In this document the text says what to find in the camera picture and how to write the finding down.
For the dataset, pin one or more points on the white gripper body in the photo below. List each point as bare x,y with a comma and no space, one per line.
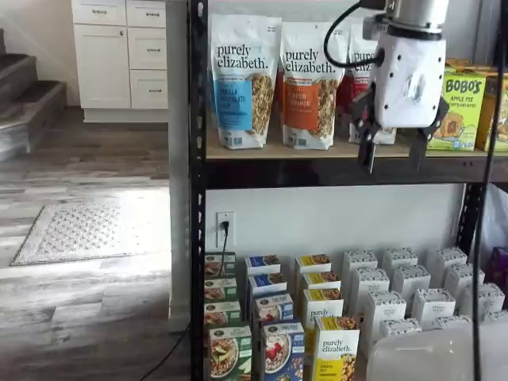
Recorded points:
409,71

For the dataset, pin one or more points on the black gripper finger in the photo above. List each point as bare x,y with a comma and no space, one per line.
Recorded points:
366,131
426,137

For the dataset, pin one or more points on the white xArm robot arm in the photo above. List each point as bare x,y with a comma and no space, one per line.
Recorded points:
416,12

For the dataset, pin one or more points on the green Bobo's apple pie box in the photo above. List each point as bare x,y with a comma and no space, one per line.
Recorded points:
460,99

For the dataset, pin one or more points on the yellow Bobo's box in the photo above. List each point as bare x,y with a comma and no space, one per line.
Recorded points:
498,119

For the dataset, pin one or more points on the light wooden shelf board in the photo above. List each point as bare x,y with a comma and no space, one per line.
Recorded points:
278,152

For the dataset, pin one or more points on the white patterned pantry box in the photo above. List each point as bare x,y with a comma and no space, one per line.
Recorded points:
450,321
399,327
462,278
433,305
446,258
496,316
490,299
400,258
370,283
410,279
359,260
384,311

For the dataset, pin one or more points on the yellow white granola box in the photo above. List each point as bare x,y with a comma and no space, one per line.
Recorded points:
336,353
313,262
322,305
319,279

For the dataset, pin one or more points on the purple box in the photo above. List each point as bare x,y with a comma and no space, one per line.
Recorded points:
501,264

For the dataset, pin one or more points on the blue granola box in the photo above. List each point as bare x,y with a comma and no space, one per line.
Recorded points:
262,264
266,282

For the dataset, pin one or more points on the blue white oatmeal box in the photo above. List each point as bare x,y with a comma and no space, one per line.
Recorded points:
282,353
274,307

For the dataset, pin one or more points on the green white oatmeal box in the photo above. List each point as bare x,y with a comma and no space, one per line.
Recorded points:
222,313
220,289
214,264
230,353

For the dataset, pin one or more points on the red label granola bag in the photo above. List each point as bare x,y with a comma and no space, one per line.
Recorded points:
359,59

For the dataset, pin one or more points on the orange label granola bag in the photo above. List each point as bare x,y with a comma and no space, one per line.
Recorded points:
309,91

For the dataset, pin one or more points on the white plastic bag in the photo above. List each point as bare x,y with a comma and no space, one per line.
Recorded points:
496,218

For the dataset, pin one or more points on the blue label granola bag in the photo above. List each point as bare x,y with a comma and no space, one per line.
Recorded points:
238,79

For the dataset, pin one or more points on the translucent plastic container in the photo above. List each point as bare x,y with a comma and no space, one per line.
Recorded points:
420,357

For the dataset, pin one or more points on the white drawer cabinet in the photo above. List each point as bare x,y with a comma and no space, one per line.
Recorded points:
103,63

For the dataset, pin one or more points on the gray patterned rug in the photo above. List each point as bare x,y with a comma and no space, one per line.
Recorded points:
87,234

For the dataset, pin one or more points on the gray wooden stairs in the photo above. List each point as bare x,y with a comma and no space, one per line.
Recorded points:
24,99

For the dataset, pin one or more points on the white wall outlet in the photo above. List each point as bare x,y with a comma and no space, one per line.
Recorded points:
231,238

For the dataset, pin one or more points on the black metal shelf frame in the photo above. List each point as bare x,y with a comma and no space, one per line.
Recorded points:
197,198

